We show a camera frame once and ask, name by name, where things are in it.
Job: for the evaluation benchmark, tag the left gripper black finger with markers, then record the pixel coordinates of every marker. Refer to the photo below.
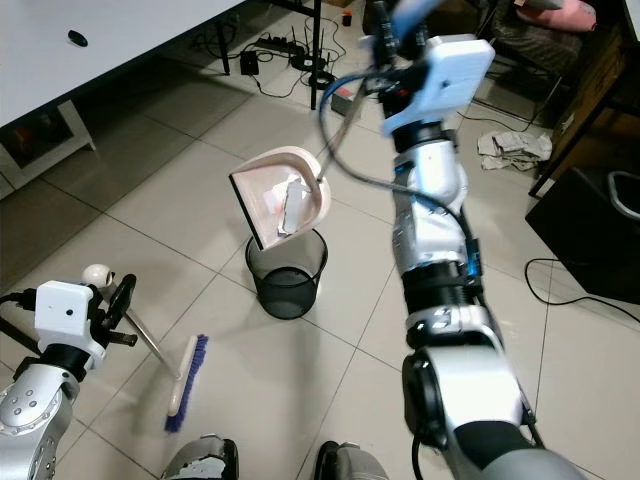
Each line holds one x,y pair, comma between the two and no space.
126,292

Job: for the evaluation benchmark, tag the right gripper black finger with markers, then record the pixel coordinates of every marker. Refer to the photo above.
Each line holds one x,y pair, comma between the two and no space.
382,35

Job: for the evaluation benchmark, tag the beige broom with purple bristles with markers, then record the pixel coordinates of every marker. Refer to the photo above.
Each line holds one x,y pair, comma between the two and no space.
188,385

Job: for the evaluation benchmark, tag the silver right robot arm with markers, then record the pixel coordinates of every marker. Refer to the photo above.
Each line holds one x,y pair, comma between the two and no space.
440,250

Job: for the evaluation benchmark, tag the small grey box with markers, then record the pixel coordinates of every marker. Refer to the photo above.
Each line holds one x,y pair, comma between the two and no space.
340,100

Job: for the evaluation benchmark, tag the black metal table leg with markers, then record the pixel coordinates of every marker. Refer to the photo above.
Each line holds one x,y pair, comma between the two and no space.
314,55

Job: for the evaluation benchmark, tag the black power strip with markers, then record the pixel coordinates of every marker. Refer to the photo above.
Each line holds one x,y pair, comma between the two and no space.
280,45

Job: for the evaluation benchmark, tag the black slanted bar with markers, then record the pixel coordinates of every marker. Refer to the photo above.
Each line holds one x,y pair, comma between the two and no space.
8,320

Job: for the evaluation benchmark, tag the crumpled grey white cloth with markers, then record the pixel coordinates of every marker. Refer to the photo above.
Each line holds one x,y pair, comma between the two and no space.
515,148

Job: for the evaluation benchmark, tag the black power adapter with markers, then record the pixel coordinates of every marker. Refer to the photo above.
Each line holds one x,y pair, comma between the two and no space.
248,62

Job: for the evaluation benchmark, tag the robot left leg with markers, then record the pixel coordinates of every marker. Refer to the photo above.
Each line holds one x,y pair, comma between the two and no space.
202,462

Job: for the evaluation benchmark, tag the robot leg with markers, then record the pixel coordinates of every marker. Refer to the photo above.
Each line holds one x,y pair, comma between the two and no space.
360,465
202,462

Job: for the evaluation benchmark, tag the black mesh waste basket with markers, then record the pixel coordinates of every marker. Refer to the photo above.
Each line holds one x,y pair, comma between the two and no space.
287,282

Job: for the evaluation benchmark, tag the white crumpled paper scrap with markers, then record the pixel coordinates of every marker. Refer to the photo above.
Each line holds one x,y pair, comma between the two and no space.
295,208

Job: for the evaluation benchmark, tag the pink cloth item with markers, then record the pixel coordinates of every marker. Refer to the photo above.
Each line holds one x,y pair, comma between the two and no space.
550,8

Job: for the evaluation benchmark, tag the brown wooden furniture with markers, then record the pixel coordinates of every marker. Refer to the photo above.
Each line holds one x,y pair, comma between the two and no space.
595,80

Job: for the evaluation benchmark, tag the white table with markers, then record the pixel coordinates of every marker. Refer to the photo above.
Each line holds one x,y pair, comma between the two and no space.
80,60

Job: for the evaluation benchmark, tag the black box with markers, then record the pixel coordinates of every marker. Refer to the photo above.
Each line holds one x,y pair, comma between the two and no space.
590,235

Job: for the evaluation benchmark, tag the black computer mouse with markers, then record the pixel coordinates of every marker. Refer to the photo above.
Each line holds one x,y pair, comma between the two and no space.
78,38

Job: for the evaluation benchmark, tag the robot right leg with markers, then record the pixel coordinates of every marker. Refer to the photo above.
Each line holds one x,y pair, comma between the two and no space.
360,465

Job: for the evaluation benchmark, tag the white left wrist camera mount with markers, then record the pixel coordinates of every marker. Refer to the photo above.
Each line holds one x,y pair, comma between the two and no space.
65,312

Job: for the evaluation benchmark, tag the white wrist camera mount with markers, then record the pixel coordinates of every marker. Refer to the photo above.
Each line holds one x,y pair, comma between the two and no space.
65,312
455,75

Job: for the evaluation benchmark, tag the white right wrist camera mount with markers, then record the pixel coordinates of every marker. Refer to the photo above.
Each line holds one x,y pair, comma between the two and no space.
455,75

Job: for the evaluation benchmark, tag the white table frame foot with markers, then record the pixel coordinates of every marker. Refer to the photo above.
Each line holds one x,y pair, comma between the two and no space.
60,130

